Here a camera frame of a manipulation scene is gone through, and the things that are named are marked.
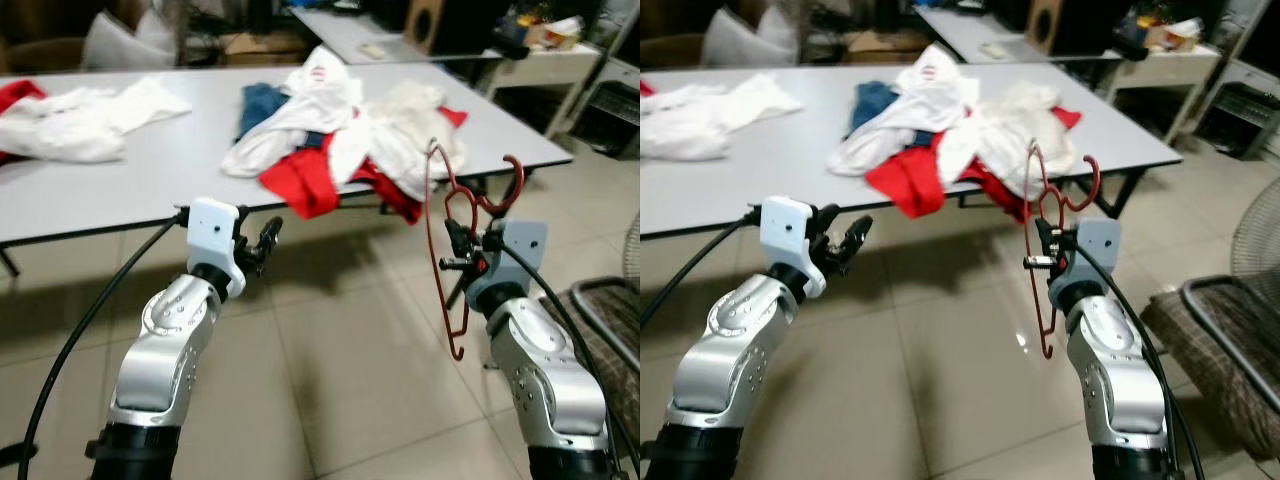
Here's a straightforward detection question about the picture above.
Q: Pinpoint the blue denim garment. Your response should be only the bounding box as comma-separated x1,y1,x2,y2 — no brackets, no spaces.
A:
236,82,293,143
853,80,901,131

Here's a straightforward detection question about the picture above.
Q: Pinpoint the red wire hanger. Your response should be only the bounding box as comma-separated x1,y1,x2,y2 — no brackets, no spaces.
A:
423,138,526,362
1022,140,1102,359

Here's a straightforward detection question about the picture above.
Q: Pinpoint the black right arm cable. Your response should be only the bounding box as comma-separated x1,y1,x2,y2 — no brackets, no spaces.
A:
1075,245,1206,480
495,245,641,473

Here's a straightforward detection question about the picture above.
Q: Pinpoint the grey table black frame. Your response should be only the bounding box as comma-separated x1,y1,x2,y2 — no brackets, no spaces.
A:
640,62,1184,241
0,62,574,276

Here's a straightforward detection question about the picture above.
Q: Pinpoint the white desk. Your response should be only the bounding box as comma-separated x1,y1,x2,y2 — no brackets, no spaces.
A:
288,5,604,111
912,5,1223,106

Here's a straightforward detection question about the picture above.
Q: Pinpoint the white shirt red print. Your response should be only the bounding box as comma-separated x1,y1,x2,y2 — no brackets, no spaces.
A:
221,45,364,181
828,43,981,179

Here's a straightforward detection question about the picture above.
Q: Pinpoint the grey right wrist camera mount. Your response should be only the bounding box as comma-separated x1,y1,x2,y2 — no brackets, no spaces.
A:
465,220,549,311
1047,218,1123,306

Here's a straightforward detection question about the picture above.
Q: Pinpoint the brown sofa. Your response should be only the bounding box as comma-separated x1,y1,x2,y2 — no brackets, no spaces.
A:
0,35,91,74
640,33,706,71

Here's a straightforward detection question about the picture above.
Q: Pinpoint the white plastic bag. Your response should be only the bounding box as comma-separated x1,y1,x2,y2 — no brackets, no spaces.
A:
1160,17,1206,51
540,15,586,51

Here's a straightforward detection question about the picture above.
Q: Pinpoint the wooden black speaker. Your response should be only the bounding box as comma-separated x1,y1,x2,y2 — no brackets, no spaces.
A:
404,0,513,58
1025,0,1126,58

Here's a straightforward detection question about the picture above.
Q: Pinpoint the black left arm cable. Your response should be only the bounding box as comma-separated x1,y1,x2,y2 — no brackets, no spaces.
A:
15,208,191,480
640,208,766,331

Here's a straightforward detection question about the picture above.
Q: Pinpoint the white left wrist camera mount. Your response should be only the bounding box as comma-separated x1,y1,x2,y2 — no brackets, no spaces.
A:
760,196,829,299
185,197,247,299

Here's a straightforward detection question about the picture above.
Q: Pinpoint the cream shirt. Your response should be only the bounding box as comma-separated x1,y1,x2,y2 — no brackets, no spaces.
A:
335,80,468,201
940,80,1069,196

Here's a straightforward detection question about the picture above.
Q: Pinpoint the brown woven chair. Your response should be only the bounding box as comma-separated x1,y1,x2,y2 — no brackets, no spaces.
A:
540,277,641,446
1140,275,1280,461

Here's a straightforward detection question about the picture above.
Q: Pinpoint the white pillow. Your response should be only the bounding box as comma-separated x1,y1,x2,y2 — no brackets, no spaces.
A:
82,10,179,71
700,8,791,69

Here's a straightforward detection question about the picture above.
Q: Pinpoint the black crate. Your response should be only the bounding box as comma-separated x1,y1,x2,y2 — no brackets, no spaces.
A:
568,78,641,159
1195,80,1280,161

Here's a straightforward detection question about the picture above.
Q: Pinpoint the grey floor fan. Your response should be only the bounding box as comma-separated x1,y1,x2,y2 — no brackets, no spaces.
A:
1228,178,1280,306

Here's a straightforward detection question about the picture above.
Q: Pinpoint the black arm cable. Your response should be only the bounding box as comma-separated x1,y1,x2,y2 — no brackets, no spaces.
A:
15,208,191,480
640,208,766,331
495,245,641,473
1075,245,1206,480

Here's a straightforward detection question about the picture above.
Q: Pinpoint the flat cardboard box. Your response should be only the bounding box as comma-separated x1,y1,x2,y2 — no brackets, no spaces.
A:
218,32,313,67
845,30,931,66

